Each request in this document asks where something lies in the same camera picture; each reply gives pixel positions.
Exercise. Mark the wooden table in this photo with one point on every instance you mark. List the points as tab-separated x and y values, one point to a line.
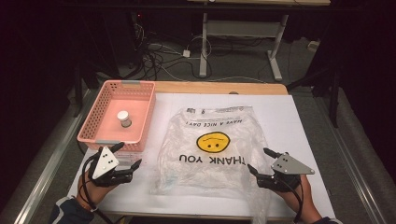
218	87

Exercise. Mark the white power adapter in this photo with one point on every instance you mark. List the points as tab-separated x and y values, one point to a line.
186	53

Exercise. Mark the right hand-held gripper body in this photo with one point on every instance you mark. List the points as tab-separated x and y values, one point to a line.
285	172

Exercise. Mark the small white-capped bottle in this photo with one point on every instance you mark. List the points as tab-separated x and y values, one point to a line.
124	118

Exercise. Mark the person's left hand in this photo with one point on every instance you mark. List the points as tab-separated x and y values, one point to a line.
93	190

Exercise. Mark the pink plastic basket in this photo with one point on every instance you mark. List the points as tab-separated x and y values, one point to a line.
120	116

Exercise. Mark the person's right hand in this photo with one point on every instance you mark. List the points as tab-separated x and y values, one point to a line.
299	199

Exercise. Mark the black metal stand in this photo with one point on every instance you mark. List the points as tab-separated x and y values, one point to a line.
333	90

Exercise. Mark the white metal desk frame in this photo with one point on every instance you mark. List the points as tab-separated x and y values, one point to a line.
243	40

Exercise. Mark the clear plastic smiley bag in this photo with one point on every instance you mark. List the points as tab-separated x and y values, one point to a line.
214	155

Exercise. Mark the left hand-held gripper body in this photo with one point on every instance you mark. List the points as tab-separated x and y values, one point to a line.
104	166

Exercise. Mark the white table mat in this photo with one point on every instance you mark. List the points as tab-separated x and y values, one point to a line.
299	124

